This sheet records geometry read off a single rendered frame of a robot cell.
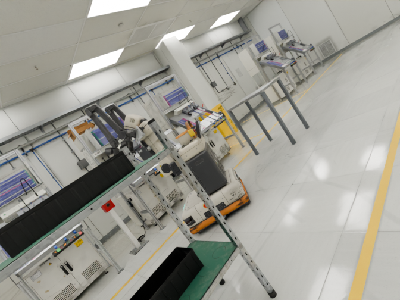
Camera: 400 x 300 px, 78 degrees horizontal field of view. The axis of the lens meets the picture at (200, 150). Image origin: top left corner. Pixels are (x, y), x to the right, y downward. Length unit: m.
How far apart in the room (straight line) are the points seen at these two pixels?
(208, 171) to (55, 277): 2.14
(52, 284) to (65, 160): 2.47
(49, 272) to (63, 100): 3.36
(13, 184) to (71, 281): 1.31
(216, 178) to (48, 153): 3.65
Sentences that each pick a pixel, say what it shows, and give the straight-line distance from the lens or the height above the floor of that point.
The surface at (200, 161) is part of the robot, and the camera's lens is 2.34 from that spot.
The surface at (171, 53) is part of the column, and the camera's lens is 6.66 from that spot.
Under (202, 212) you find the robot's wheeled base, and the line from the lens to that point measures 2.45.
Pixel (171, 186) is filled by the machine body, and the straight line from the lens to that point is 3.97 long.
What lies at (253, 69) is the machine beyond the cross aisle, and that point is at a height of 1.12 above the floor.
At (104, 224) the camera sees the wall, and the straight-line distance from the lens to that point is 5.27.
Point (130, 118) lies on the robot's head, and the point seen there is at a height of 1.34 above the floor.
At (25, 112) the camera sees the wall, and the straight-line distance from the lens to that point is 5.54.
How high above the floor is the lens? 1.00
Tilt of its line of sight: 7 degrees down
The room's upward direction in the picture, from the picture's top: 34 degrees counter-clockwise
